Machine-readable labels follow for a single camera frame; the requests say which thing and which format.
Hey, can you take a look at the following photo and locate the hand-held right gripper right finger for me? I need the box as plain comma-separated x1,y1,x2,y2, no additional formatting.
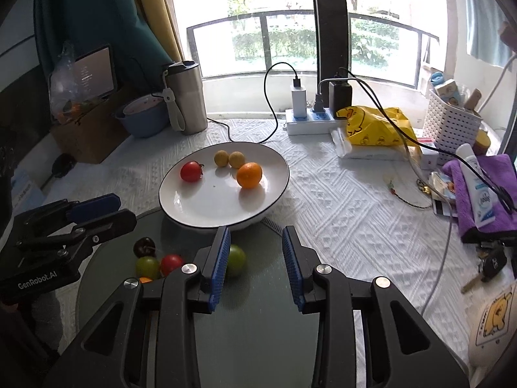
281,225,471,388

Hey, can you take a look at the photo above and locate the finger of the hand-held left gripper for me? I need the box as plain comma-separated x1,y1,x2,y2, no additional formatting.
14,194,122,232
16,209,137,265

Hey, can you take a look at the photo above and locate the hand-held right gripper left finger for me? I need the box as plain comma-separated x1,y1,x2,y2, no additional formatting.
44,225,232,388

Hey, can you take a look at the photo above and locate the large green tomato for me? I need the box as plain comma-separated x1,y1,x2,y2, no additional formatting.
225,244,247,277

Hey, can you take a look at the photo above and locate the white plate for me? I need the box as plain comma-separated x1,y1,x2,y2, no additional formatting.
159,142,290,230

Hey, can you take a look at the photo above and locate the round dark glass plate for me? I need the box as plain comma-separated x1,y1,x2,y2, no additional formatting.
76,207,366,388

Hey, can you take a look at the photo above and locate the dark purple tomato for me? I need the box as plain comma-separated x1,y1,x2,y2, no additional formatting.
133,237,156,258

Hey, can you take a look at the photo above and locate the small red tomato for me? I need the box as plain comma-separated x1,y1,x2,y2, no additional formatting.
160,254,185,276

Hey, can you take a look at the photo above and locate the black mouse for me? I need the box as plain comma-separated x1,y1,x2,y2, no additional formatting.
52,154,76,178

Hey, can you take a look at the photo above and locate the small green tomato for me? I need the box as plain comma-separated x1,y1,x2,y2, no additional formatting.
135,256,161,279

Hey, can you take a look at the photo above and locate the cardboard box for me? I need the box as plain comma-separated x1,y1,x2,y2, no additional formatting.
50,87,135,165

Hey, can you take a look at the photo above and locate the red tomato with stem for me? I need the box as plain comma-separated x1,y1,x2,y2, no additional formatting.
180,161,205,182

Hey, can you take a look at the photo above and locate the blue bowl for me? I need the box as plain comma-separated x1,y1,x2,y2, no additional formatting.
113,94,169,138

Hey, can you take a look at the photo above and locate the orange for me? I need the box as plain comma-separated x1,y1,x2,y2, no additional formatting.
236,162,263,189

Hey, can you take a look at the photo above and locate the clear plastic bag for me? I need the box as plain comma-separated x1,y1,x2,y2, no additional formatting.
48,44,106,124

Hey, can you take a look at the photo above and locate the tablet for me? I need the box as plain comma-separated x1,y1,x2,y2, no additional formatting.
75,44,119,98

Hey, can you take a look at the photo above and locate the white tissue pack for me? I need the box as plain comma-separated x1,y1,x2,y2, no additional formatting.
329,127,423,161

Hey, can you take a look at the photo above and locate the white power strip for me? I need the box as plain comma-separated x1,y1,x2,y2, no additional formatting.
285,108,350,135

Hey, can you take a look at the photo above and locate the yellow duck print bag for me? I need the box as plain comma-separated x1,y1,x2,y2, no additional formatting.
336,106,423,148

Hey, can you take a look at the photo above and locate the stack of cards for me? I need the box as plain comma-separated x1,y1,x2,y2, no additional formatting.
430,172,459,217

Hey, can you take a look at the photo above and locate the white charger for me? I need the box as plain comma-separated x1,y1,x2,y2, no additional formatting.
291,77,310,118

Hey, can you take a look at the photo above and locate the small white box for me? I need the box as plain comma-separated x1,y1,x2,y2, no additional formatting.
418,139,439,169

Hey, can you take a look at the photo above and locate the black charger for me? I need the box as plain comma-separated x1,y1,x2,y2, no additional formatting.
328,81,353,114

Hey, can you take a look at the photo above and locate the purple towel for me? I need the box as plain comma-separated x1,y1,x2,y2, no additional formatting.
441,154,517,244

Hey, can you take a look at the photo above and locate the teal curtain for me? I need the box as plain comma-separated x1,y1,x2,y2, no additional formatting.
34,0,175,90

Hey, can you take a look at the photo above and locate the car key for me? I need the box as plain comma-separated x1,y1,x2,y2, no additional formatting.
462,246,508,294

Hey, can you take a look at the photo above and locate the white tube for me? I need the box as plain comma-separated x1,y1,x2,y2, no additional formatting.
456,143,497,229

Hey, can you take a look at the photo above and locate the yellow curtain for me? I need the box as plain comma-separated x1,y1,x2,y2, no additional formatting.
131,0,186,65

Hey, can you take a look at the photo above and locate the cream duck print pouch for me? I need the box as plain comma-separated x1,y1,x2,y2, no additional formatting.
469,291,517,369

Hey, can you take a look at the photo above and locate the white plastic basket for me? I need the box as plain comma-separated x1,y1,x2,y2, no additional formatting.
427,87,484,155

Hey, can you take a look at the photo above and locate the brown jar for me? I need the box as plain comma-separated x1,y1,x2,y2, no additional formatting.
474,131,492,156

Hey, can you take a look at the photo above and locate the balcony railing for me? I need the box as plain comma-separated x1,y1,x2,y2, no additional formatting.
186,11,441,90

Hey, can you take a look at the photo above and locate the blue and white carton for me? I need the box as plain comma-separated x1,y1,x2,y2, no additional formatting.
430,73,465,108

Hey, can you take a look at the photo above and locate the braided cord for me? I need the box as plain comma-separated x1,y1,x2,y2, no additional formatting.
385,178,435,211

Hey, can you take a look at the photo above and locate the steel tumbler with strap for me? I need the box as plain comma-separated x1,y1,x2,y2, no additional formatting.
162,60,208,135

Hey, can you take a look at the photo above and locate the grey cable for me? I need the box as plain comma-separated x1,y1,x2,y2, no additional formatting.
420,194,455,316

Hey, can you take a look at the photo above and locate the long black cable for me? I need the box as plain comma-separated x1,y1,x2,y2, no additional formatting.
333,67,514,211

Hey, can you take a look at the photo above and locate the black charger cable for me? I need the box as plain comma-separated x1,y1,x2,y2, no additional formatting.
208,62,302,145

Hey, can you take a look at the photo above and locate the black window post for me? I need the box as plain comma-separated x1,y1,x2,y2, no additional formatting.
309,0,350,106

